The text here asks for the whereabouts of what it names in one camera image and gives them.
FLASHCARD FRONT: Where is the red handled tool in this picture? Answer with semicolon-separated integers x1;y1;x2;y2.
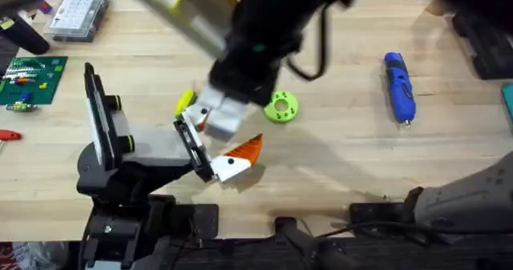
0;129;23;143

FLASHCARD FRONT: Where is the black rail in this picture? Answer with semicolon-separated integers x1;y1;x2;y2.
79;202;513;270

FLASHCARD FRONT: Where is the clear plastic parts box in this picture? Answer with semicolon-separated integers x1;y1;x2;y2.
42;0;110;43

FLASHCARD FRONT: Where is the blue electric screwdriver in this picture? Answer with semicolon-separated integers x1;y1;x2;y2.
383;51;417;130

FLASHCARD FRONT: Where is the green board with blocks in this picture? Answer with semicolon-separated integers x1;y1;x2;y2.
0;55;69;112

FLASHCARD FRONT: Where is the left wrist black upright plate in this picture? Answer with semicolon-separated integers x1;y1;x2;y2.
83;61;135;171

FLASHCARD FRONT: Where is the black cylinder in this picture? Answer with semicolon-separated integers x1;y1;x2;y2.
0;14;51;56

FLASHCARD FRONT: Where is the yellow green toy vegetable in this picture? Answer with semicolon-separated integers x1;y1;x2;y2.
173;88;198;118

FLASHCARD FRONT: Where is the teal box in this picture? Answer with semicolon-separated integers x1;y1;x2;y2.
501;83;513;123

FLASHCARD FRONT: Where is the green disc with holes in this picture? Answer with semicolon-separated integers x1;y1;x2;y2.
262;90;300;124

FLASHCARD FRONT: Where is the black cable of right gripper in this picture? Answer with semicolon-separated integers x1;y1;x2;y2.
285;0;329;83

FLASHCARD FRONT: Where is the clear plastic bag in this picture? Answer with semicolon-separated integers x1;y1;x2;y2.
0;241;70;270

